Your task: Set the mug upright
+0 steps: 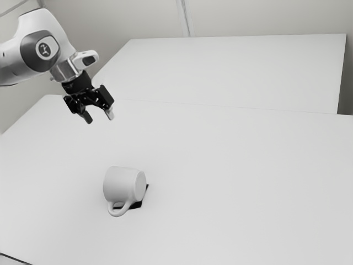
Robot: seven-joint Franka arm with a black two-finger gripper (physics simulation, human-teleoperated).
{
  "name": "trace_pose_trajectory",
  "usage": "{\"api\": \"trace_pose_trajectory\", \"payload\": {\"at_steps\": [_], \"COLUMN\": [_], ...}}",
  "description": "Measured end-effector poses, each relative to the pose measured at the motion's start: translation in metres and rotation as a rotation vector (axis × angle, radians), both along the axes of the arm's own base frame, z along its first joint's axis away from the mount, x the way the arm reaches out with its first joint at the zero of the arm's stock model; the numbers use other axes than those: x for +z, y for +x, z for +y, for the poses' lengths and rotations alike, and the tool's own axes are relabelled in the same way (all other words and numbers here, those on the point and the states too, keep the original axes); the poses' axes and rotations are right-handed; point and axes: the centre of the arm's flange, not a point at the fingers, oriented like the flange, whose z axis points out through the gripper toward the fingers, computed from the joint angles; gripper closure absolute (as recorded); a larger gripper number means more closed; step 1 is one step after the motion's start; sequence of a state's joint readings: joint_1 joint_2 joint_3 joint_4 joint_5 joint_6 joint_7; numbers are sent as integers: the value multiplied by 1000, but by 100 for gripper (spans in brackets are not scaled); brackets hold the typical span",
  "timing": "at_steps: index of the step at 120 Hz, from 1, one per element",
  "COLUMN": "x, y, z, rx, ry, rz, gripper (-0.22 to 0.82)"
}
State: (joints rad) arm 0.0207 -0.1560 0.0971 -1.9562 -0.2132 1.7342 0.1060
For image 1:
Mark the white mug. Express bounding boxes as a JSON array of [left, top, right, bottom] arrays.
[[103, 165, 147, 218]]

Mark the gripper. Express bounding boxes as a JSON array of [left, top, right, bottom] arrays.
[[61, 71, 115, 125]]

